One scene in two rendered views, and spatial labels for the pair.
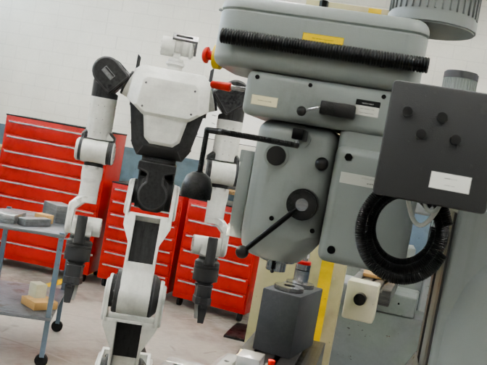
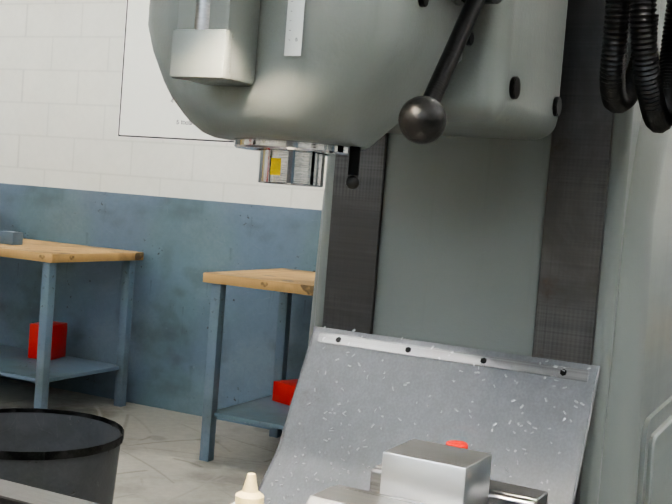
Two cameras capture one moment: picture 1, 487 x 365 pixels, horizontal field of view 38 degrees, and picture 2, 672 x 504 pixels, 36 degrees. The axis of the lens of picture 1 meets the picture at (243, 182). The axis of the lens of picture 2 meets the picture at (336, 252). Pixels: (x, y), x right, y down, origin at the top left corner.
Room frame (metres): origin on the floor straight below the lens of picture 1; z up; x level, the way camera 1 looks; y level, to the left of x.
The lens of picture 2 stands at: (1.46, 0.62, 1.27)
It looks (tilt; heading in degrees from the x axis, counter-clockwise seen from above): 3 degrees down; 284
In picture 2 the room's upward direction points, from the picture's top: 4 degrees clockwise
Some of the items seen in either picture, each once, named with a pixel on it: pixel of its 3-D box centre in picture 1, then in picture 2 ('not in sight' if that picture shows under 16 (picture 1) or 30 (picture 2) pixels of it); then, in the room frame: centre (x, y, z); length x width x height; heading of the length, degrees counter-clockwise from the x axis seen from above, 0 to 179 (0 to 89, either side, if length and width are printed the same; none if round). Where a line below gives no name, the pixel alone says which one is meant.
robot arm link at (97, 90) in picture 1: (107, 78); not in sight; (2.46, 0.52, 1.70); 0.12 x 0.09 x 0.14; 5
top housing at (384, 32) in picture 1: (322, 51); not in sight; (1.68, -0.13, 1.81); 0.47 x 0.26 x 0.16; 78
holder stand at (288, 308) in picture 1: (288, 315); not in sight; (2.17, -0.21, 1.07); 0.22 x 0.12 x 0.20; 157
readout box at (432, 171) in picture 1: (438, 146); not in sight; (1.30, -0.34, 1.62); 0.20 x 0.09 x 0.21; 78
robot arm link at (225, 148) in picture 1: (225, 152); not in sight; (2.48, 0.08, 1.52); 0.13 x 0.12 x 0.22; 97
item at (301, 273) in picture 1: (301, 273); not in sight; (2.21, -0.23, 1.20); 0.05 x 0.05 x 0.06
